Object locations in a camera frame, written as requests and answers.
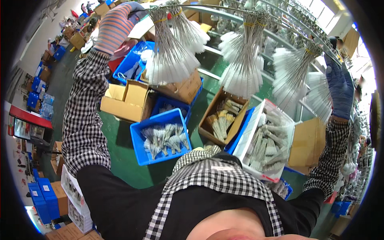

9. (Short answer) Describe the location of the person's right hand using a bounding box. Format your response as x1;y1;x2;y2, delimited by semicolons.
324;53;355;121

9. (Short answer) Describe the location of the person's left hand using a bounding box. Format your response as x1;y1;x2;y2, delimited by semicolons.
94;2;148;56

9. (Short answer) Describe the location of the thin metal rod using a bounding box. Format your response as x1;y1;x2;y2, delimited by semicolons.
131;4;343;67

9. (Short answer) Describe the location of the bundle of white tube brushes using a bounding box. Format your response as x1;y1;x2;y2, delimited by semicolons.
166;0;211;55
141;6;201;86
271;40;324;112
305;71;334;124
218;10;272;100

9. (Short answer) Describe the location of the blue plastic crate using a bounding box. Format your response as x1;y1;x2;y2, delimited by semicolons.
112;41;156;85
224;106;256;155
130;108;193;166
269;176;294;201
149;77;205;124

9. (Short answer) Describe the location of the heap of cardboard cartons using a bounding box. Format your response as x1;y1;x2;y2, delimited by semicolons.
41;0;132;63

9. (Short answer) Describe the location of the metal rack with brushes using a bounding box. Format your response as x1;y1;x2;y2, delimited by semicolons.
183;0;342;120

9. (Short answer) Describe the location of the plain cardboard box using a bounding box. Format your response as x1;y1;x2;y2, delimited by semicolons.
287;117;327;176

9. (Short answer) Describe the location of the rack of hanging goods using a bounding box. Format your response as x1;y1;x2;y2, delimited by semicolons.
331;99;377;216

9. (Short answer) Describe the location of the printed cardboard box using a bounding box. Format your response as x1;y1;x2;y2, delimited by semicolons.
140;68;203;105

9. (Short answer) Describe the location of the empty open cardboard box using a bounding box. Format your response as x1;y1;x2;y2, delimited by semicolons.
100;79;157;123

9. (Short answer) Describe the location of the heap of white brush bundles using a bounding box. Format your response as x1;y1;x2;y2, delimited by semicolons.
244;110;291;174

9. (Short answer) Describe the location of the white plastic crate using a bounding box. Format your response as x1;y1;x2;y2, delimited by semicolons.
232;98;296;184

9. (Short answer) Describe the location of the heap of tan brush bundles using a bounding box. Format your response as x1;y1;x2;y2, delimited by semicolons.
206;98;244;142

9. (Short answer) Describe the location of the row of blue crates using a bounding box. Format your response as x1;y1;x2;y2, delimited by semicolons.
26;45;67;121

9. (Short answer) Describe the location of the brown cardboard box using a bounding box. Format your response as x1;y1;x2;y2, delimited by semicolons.
198;86;250;148

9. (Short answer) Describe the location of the heap of grey brush bundles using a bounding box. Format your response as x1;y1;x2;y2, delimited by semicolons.
140;123;191;160

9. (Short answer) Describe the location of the red topped cabinet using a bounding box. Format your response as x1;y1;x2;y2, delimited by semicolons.
8;104;54;148

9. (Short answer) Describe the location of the person's body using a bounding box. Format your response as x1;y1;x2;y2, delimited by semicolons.
76;145;326;240

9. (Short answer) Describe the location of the stack of white crates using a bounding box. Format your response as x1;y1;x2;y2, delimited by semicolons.
61;164;94;234

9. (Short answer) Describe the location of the stack of blue boxes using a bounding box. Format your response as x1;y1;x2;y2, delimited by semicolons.
28;177;61;225

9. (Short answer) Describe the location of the flat cardboard carton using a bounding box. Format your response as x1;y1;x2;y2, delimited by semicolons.
44;221;104;240

